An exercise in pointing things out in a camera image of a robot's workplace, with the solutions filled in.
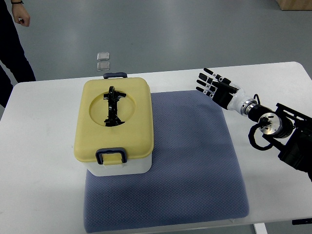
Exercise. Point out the white table leg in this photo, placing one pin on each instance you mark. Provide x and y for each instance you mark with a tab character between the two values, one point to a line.
260	228

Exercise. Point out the blue grey cushion mat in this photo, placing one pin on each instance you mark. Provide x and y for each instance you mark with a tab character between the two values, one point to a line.
194	177

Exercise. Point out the black wristband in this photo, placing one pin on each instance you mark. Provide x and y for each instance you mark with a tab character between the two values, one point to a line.
17	2

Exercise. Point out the upper clear floor tile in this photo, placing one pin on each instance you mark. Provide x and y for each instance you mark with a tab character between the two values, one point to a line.
103	56

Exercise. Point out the wooden cabinet corner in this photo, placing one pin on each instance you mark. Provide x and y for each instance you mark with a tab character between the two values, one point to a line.
296	5

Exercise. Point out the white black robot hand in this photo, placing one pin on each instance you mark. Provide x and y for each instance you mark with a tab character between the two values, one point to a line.
224	92

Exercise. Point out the yellow storage box lid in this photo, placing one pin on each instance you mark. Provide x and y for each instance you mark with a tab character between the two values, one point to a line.
114	117

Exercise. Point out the bystander's hand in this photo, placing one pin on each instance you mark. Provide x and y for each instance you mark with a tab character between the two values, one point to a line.
20	15

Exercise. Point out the black table bracket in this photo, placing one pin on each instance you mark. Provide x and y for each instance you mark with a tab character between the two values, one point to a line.
302	221

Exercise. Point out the white storage box base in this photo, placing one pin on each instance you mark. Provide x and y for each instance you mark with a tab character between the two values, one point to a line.
119	167

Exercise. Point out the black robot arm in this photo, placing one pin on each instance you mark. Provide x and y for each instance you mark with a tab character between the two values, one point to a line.
285	129

